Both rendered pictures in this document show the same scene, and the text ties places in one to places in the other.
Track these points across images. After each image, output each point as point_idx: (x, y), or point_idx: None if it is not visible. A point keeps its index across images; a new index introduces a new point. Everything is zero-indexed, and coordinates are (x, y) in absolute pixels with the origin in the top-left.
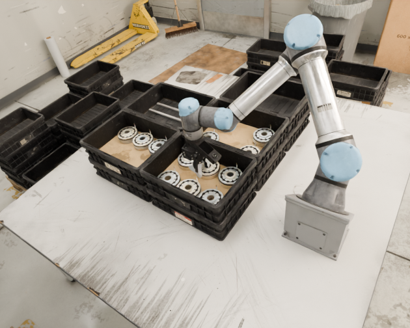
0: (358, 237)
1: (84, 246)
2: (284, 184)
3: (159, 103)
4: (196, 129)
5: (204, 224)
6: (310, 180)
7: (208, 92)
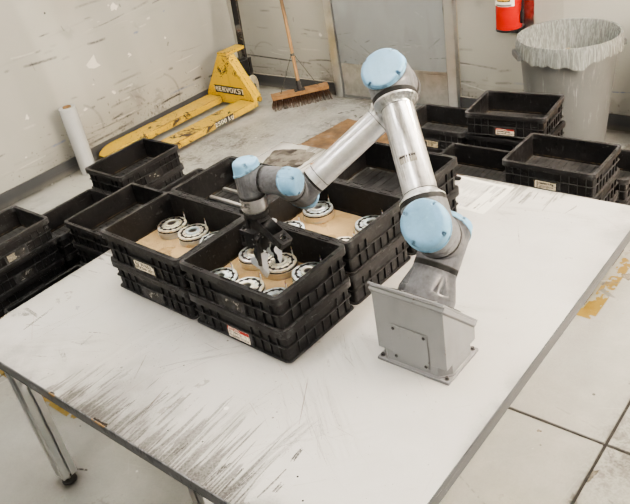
0: (490, 358)
1: (93, 372)
2: None
3: (226, 187)
4: (256, 198)
5: (265, 339)
6: None
7: None
